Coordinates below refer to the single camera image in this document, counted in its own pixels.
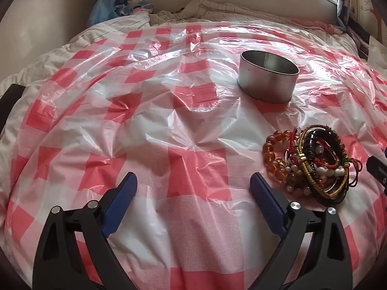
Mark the red checkered plastic sheet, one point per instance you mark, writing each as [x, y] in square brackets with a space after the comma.
[181, 111]

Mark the cartoon curtain by window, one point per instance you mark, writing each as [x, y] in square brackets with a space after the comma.
[343, 9]

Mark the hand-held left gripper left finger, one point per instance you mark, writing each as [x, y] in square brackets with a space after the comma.
[119, 207]

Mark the pink cloth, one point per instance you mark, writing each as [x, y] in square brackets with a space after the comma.
[320, 24]

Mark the round metal tin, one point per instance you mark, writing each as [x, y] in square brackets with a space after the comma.
[266, 87]

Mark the white grid quilt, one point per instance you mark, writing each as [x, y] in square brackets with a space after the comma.
[211, 9]

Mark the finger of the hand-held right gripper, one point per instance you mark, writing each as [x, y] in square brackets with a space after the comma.
[378, 169]

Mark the blue cartoon curtain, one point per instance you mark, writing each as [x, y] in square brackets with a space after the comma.
[105, 9]

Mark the dark cloth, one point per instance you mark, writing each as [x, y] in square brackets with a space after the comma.
[358, 39]

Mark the white paper bag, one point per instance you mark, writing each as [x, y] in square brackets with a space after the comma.
[378, 51]

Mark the black phone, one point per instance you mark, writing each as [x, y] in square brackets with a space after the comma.
[10, 99]

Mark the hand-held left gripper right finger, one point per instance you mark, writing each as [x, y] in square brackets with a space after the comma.
[267, 207]

